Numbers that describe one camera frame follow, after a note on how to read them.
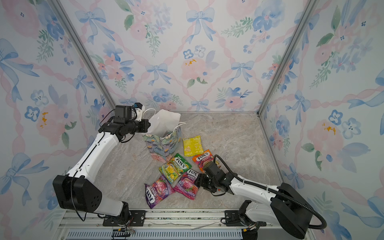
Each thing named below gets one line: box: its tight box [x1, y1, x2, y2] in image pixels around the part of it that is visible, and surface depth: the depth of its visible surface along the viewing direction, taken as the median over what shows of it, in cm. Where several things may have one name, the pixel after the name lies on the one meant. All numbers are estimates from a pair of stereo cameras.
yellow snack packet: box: [182, 135, 204, 157], surface depth 100 cm
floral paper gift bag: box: [142, 109, 186, 163], surface depth 86 cm
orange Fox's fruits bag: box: [192, 149, 214, 172], surface depth 94 cm
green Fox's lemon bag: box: [159, 153, 193, 184], surface depth 90 cm
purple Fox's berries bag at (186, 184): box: [174, 169, 200, 200], surface depth 84 cm
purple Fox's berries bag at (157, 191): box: [144, 174, 176, 209], surface depth 81 cm
